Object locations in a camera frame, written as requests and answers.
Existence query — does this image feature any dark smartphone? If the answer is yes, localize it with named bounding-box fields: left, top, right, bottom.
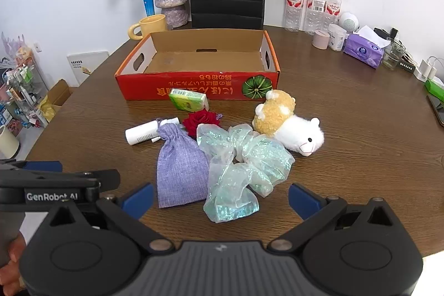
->
left=427, top=95, right=444, bottom=127

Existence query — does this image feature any small black device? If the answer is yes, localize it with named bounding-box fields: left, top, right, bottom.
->
left=374, top=27, right=399, bottom=40

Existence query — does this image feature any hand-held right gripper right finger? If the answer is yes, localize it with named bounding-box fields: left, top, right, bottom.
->
left=271, top=183, right=399, bottom=252

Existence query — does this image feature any iridescent organza bag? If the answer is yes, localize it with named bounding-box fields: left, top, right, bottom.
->
left=196, top=123, right=296, bottom=223

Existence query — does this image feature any brown cardboard carton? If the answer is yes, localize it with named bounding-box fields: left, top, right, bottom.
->
left=38, top=79, right=72, bottom=123

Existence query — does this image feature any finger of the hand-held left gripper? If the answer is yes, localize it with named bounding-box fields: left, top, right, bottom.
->
left=0, top=160, right=64, bottom=176
left=62, top=169, right=121, bottom=194

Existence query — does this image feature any purple drawstring pouch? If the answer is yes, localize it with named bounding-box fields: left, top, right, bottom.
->
left=156, top=119, right=210, bottom=209

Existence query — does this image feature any white plastic jar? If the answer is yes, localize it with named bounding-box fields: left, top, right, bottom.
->
left=328, top=24, right=348, bottom=51

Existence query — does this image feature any green stapler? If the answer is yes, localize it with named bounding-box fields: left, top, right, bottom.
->
left=425, top=77, right=444, bottom=97

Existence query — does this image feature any yellow and white plush sheep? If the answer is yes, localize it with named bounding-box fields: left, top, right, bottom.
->
left=252, top=90, right=326, bottom=157

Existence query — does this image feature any clear water bottle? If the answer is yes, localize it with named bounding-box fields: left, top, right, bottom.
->
left=305, top=0, right=327, bottom=36
left=284, top=0, right=306, bottom=33
left=324, top=0, right=343, bottom=33

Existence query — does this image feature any white spray bottle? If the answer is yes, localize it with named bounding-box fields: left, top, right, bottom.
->
left=125, top=116, right=180, bottom=146

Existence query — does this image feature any clear glass cup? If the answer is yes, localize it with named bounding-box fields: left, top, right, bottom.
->
left=382, top=39, right=406, bottom=71

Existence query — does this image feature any wooden desktop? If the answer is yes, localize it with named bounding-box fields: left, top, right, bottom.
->
left=19, top=24, right=444, bottom=248

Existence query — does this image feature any person's left hand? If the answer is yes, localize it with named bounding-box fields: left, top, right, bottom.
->
left=0, top=233, right=27, bottom=290

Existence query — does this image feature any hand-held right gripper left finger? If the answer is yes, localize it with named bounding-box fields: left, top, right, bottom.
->
left=49, top=182, right=174, bottom=253

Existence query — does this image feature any green tissue packet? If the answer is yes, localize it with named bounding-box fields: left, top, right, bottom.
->
left=169, top=88, right=210, bottom=112

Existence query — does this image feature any white waste bin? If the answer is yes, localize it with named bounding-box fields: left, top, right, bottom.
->
left=0, top=125, right=20, bottom=160

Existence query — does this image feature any red fabric rose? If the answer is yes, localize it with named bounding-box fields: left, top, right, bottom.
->
left=182, top=110, right=223, bottom=138

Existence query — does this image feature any orange cardboard box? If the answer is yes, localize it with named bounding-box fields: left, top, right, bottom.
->
left=115, top=29, right=281, bottom=102

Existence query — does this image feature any cluttered storage rack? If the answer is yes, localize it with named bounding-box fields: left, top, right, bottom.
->
left=0, top=53, right=49, bottom=130

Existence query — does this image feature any white charger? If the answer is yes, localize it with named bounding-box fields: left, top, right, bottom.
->
left=413, top=59, right=432, bottom=82
left=428, top=57, right=444, bottom=80

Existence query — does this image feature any yellow mug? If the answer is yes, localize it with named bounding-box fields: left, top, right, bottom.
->
left=128, top=14, right=168, bottom=41

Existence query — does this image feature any purple tissue pack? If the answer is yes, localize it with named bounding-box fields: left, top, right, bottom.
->
left=343, top=26, right=391, bottom=69

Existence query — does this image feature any white round speaker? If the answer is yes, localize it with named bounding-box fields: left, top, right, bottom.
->
left=339, top=12, right=361, bottom=33

